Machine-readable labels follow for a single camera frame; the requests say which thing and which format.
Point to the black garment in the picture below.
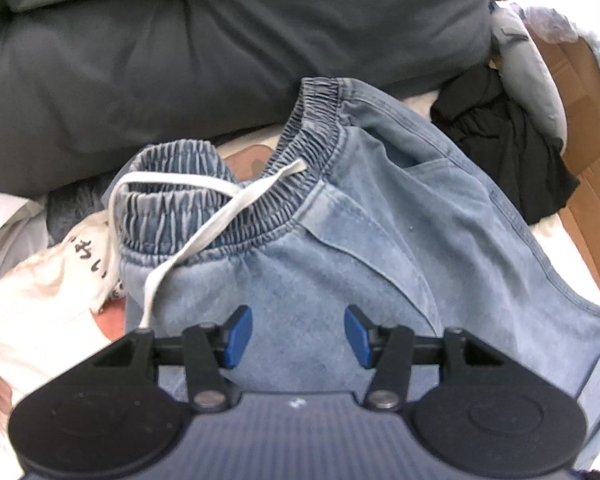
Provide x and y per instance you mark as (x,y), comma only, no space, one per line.
(505,160)

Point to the cream bear-print bedsheet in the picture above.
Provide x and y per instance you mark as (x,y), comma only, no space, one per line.
(40,320)

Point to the dark grey duvet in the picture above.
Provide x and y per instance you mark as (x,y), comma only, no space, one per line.
(180,60)

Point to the light blue denim pants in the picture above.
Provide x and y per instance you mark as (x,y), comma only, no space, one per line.
(380,235)

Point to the flattened brown cardboard box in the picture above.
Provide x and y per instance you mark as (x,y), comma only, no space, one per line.
(590,135)

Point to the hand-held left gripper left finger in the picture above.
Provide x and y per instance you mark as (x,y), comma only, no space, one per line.
(240,332)

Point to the grey neck pillow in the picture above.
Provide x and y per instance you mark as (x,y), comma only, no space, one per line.
(530,75)

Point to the clear plastic bag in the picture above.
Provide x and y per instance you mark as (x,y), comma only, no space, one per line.
(555,25)

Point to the grey fluffy blanket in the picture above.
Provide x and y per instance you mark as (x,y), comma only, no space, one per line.
(70,210)

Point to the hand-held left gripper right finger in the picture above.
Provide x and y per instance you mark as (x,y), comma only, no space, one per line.
(357,335)

